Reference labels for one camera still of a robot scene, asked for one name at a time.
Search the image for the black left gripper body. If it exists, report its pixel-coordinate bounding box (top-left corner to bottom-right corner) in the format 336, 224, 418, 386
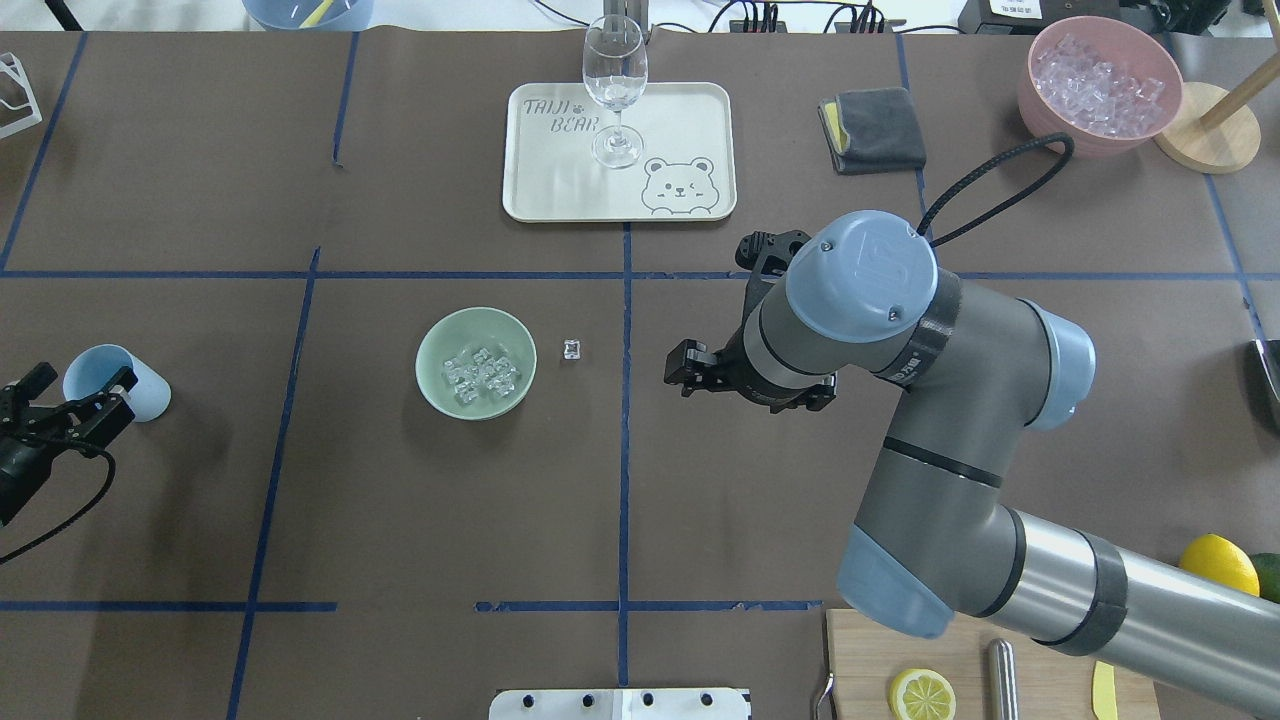
1, 421, 81, 527

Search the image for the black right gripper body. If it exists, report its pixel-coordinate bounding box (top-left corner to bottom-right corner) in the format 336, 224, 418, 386
717, 231, 837, 414

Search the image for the light blue plastic cup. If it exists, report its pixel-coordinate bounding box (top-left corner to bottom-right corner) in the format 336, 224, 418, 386
61, 345, 172, 423

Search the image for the light green bowl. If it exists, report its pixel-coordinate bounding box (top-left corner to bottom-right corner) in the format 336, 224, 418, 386
415, 307, 538, 421

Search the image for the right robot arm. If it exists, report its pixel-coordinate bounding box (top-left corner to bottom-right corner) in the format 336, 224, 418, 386
664, 210, 1279, 719

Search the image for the pink bowl with ice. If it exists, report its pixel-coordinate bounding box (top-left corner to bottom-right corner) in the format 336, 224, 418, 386
1018, 15, 1183, 158

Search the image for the blue bowl with fork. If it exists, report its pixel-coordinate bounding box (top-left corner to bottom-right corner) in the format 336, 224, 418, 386
241, 1, 376, 32

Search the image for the cream bear tray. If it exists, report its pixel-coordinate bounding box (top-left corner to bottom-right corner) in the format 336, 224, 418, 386
503, 82, 736, 223

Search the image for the grey folded cloth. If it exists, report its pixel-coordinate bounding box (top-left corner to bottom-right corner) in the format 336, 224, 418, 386
818, 87, 927, 176

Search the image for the clear wine glass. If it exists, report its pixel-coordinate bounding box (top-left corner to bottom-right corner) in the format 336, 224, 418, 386
582, 14, 649, 169

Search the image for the wooden cutting board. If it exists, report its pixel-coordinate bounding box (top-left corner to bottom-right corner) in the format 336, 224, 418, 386
826, 609, 1162, 720

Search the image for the lemon half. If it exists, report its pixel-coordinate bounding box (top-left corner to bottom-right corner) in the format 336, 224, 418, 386
887, 667, 957, 720

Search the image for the wooden mug tree stand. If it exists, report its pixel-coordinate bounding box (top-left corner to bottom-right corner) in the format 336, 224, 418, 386
1155, 53, 1279, 174

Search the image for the yellow lemon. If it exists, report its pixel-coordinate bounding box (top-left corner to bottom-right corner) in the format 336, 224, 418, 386
1178, 533, 1261, 597

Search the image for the yellow plastic knife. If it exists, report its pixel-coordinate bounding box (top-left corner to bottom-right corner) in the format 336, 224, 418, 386
1091, 661, 1119, 720

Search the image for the green lime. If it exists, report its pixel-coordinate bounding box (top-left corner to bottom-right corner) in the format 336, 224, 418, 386
1249, 552, 1280, 603

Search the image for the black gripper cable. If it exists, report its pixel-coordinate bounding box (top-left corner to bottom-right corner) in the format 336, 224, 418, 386
916, 132, 1075, 249

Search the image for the white wire cup rack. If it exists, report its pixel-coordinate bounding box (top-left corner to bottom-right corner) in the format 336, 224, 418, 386
1, 53, 44, 138

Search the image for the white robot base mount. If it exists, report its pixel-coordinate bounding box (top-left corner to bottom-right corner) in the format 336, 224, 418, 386
488, 687, 753, 719

